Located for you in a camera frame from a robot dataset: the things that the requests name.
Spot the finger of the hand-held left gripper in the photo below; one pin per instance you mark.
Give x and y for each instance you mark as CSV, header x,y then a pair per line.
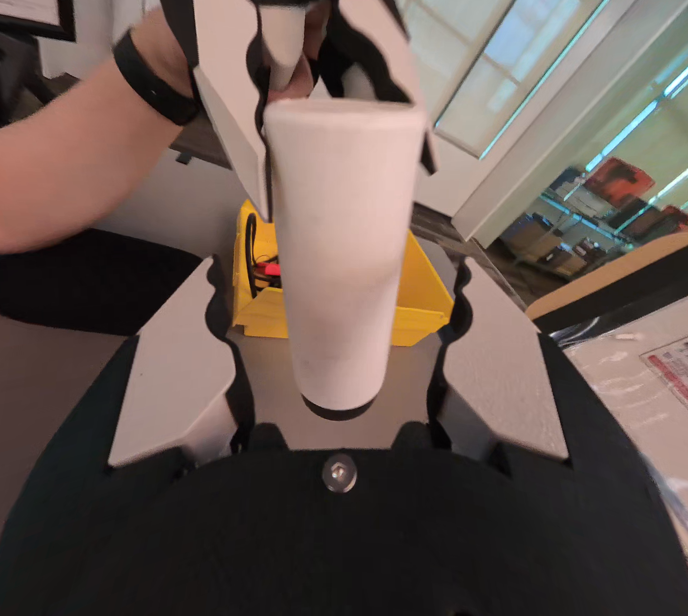
x,y
226,89
376,24

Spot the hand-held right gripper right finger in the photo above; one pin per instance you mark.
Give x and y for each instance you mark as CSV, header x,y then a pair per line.
x,y
500,374

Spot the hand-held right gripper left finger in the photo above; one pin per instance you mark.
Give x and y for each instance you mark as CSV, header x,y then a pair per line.
x,y
172,374

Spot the yellow plastic bin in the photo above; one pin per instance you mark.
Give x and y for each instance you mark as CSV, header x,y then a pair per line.
x,y
424,304

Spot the white tumbler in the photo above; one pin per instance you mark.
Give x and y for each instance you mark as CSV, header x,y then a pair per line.
x,y
344,250

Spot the person's left forearm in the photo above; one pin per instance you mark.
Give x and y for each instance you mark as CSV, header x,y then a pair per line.
x,y
70,159

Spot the person's left hand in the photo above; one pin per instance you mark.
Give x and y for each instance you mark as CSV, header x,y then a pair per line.
x,y
161,54

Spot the black wristband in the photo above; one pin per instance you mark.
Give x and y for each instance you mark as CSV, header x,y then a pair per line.
x,y
156,94

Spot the white framed window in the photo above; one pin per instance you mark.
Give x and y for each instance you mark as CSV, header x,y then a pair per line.
x,y
510,35

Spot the red toy block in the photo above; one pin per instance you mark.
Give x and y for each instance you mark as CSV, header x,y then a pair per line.
x,y
269,269

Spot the acrylic tabletop sign stand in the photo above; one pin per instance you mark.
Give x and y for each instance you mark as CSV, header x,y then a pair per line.
x,y
645,385

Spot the storage shelf with boxes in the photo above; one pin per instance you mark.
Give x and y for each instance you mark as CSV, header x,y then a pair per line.
x,y
591,234

